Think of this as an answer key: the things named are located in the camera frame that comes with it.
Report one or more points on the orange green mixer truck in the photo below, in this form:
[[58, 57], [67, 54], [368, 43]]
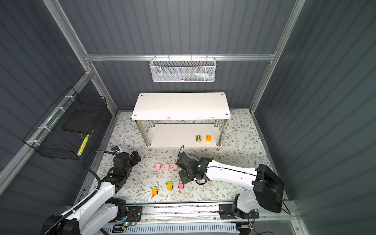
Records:
[[170, 185]]

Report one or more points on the items in white basket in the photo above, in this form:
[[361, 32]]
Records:
[[196, 77]]

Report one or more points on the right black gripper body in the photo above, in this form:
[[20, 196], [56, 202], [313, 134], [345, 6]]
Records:
[[185, 176]]

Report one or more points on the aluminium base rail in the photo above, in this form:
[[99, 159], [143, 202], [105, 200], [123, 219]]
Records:
[[207, 211]]

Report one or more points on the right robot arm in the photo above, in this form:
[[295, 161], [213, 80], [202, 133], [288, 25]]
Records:
[[263, 187]]

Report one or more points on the pink green mixer truck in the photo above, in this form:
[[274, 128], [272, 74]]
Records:
[[181, 185]]

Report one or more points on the yellow green marker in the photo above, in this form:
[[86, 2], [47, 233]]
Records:
[[83, 145]]

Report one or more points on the white wire mesh basket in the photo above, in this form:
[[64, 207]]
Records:
[[164, 71]]

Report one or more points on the floral patterned mat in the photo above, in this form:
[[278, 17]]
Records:
[[241, 146]]

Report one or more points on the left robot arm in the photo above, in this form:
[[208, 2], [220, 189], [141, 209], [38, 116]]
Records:
[[99, 207]]

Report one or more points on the green orange toy truck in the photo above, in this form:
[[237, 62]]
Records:
[[155, 190]]

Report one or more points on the white two-tier shelf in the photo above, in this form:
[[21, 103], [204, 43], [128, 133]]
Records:
[[172, 120]]

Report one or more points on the black wire basket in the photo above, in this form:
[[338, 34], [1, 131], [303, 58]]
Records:
[[61, 134]]

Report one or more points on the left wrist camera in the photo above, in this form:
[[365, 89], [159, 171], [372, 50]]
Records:
[[116, 149]]

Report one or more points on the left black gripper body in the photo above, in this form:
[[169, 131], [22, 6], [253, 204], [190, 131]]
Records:
[[132, 162]]

